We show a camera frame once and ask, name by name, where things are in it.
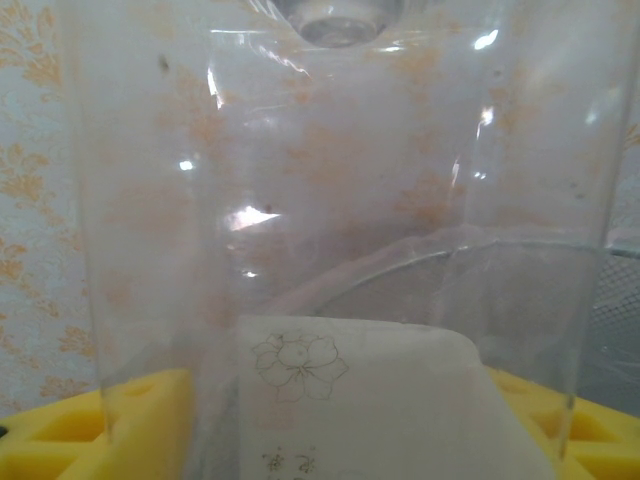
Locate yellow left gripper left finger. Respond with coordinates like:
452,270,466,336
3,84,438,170
0,367,194,480

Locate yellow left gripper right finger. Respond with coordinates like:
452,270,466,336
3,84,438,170
487,367,640,480

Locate square bottle white label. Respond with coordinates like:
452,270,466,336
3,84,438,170
54,0,632,480

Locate grey mesh waste bin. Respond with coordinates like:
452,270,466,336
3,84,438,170
319,238,640,409

